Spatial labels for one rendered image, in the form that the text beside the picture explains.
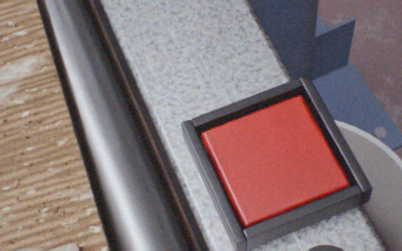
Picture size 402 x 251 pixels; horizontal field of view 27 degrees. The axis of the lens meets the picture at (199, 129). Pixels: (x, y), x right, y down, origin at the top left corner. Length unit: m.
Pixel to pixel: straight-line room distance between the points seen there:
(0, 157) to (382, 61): 1.21
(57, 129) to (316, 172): 0.14
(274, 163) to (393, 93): 1.14
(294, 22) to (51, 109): 0.77
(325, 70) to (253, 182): 1.12
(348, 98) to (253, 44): 1.05
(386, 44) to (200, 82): 1.16
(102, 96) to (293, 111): 0.11
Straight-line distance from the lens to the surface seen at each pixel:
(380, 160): 1.11
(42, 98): 0.47
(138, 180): 0.45
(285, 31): 1.21
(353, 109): 1.53
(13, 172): 0.45
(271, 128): 0.45
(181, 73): 0.49
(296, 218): 0.43
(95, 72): 0.49
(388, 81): 1.58
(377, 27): 1.65
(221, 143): 0.45
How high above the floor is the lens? 1.32
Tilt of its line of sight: 61 degrees down
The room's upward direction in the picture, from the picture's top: 7 degrees counter-clockwise
